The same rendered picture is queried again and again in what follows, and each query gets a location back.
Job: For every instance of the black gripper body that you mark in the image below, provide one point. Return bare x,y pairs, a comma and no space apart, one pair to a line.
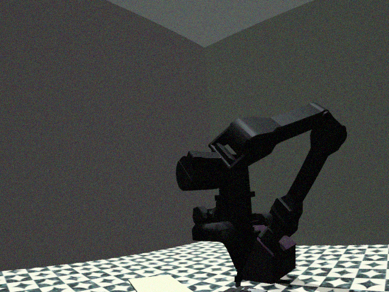
236,217

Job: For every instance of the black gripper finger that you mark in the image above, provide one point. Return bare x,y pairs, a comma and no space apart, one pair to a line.
236,247
252,239

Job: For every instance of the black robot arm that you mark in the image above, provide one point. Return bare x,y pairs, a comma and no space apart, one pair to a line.
253,138

